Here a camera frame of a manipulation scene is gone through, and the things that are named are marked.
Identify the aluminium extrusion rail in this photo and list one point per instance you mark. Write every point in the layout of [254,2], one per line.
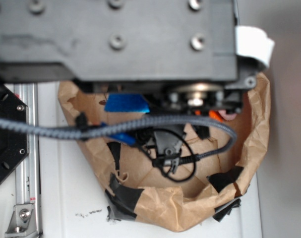
[27,174]

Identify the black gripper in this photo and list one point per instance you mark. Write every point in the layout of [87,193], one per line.
[166,148]

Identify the orange plastic carrot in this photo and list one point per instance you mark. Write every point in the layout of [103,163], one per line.
[211,114]

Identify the blue sponge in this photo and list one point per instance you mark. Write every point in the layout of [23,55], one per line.
[126,103]

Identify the white tape label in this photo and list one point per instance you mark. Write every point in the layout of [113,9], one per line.
[253,42]

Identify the black hexagonal mount plate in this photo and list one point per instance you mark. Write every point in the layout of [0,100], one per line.
[13,146]

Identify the metal corner bracket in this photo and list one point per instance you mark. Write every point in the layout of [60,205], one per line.
[22,223]

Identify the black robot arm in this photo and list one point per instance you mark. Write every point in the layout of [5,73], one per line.
[181,56]

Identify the pink plush bunny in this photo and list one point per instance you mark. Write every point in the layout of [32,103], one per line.
[226,116]

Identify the brown paper bag bin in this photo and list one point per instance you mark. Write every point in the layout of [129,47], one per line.
[137,191]

